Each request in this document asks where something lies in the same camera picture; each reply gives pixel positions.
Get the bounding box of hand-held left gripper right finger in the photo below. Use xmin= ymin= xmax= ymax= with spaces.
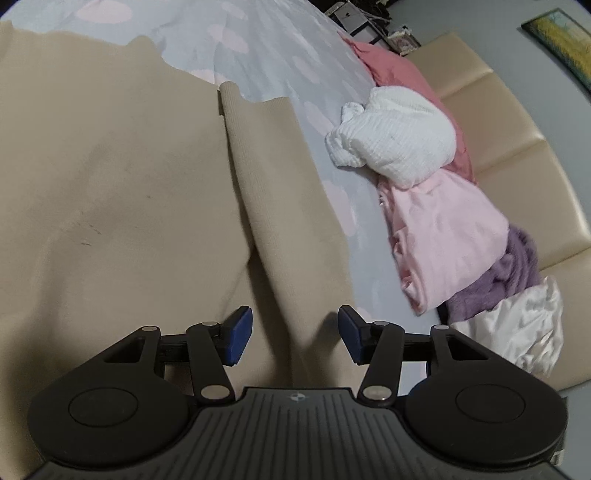
xmin=337 ymin=305 xmax=492 ymax=408

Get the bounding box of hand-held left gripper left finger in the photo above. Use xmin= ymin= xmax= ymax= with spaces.
xmin=99 ymin=305 xmax=254 ymax=408

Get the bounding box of beige knit sweater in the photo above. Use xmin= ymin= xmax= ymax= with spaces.
xmin=0 ymin=21 xmax=358 ymax=462

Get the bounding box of light pink cloth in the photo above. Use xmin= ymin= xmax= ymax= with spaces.
xmin=376 ymin=168 xmax=511 ymax=317

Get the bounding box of purple fleece cloth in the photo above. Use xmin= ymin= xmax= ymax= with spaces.
xmin=445 ymin=226 xmax=542 ymax=324

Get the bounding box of white satin cloth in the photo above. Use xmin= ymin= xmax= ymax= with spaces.
xmin=450 ymin=276 xmax=565 ymax=379

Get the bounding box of crumpled white muslin cloth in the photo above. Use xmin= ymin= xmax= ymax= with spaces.
xmin=325 ymin=85 xmax=455 ymax=190

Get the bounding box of beige padded headboard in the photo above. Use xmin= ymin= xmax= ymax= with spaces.
xmin=409 ymin=31 xmax=591 ymax=393

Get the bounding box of pink pillow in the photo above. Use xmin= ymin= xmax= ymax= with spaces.
xmin=342 ymin=34 xmax=478 ymax=185

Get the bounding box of pink polka dot bed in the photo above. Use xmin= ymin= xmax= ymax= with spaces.
xmin=0 ymin=0 xmax=462 ymax=324

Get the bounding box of white black nightstand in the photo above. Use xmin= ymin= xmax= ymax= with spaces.
xmin=323 ymin=0 xmax=393 ymax=44

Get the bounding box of small picture frame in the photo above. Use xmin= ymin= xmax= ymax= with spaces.
xmin=387 ymin=28 xmax=421 ymax=56

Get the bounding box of framed wall picture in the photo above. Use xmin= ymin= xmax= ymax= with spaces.
xmin=522 ymin=9 xmax=591 ymax=93

